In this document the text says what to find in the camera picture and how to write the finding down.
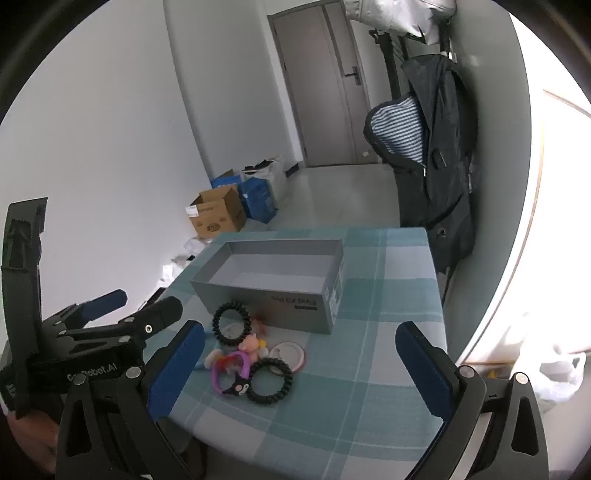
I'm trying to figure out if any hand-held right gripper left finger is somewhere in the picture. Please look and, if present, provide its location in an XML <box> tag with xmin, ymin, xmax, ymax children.
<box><xmin>55</xmin><ymin>320</ymin><xmax>207</xmax><ymax>480</ymax></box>

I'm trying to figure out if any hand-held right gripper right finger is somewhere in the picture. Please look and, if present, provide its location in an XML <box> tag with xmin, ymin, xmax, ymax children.
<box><xmin>396</xmin><ymin>321</ymin><xmax>550</xmax><ymax>480</ymax></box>

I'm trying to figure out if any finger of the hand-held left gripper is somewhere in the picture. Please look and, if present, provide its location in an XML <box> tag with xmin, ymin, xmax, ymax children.
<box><xmin>51</xmin><ymin>289</ymin><xmax>129</xmax><ymax>331</ymax></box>
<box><xmin>65</xmin><ymin>296</ymin><xmax>184</xmax><ymax>352</ymax></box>

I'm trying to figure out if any light blue band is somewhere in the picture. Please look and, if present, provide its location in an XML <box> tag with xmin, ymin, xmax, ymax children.
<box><xmin>195</xmin><ymin>330</ymin><xmax>222</xmax><ymax>371</ymax></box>

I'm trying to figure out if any purple band with black figure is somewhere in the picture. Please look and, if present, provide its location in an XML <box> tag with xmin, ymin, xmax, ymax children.
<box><xmin>211</xmin><ymin>351</ymin><xmax>254</xmax><ymax>396</ymax></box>

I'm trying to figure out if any black spiral hair tie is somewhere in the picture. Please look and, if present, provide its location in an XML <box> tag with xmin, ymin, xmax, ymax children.
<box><xmin>212</xmin><ymin>301</ymin><xmax>253</xmax><ymax>344</ymax></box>
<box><xmin>246</xmin><ymin>358</ymin><xmax>294</xmax><ymax>405</ymax></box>

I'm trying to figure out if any pink pig charm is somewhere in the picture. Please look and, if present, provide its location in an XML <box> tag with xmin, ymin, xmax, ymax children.
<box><xmin>239</xmin><ymin>335</ymin><xmax>269</xmax><ymax>365</ymax></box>

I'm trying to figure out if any grey cardboard box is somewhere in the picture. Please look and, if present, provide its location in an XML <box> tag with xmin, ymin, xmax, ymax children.
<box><xmin>190</xmin><ymin>239</ymin><xmax>345</xmax><ymax>335</ymax></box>

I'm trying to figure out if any white badge with pink rim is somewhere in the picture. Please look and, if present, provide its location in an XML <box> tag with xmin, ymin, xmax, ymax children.
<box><xmin>268</xmin><ymin>341</ymin><xmax>306</xmax><ymax>374</ymax></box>

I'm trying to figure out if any person's left hand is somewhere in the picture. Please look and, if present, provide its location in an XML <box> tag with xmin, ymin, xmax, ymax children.
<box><xmin>7</xmin><ymin>410</ymin><xmax>60</xmax><ymax>472</ymax></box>

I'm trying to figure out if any teal checked tablecloth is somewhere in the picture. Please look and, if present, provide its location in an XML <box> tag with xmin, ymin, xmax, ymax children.
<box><xmin>164</xmin><ymin>227</ymin><xmax>450</xmax><ymax>480</ymax></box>

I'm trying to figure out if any brown cardboard box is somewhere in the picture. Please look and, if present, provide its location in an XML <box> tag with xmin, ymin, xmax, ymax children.
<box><xmin>189</xmin><ymin>186</ymin><xmax>247</xmax><ymax>241</ymax></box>

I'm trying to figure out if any white plastic bag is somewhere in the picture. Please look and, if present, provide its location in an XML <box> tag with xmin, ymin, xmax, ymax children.
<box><xmin>536</xmin><ymin>352</ymin><xmax>588</xmax><ymax>403</ymax></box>

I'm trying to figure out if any small blue carton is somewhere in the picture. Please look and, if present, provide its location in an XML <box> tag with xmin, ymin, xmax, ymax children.
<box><xmin>211</xmin><ymin>169</ymin><xmax>245</xmax><ymax>190</ymax></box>

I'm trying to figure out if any large blue carton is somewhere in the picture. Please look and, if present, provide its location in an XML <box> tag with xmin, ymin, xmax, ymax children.
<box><xmin>238</xmin><ymin>178</ymin><xmax>278</xmax><ymax>221</ymax></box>

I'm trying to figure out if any dark jacket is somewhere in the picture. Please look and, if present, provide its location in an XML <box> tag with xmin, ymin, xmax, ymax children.
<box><xmin>363</xmin><ymin>54</ymin><xmax>478</xmax><ymax>274</ymax></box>

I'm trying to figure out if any blue striped shirt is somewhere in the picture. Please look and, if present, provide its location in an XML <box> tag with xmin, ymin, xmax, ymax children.
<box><xmin>369</xmin><ymin>95</ymin><xmax>428</xmax><ymax>167</ymax></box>

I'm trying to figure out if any grey door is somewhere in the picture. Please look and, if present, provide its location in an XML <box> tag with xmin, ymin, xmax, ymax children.
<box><xmin>269</xmin><ymin>0</ymin><xmax>370</xmax><ymax>168</ymax></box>

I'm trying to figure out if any grey hanging garment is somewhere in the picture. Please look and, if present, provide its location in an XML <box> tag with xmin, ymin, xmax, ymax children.
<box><xmin>344</xmin><ymin>0</ymin><xmax>458</xmax><ymax>45</ymax></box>

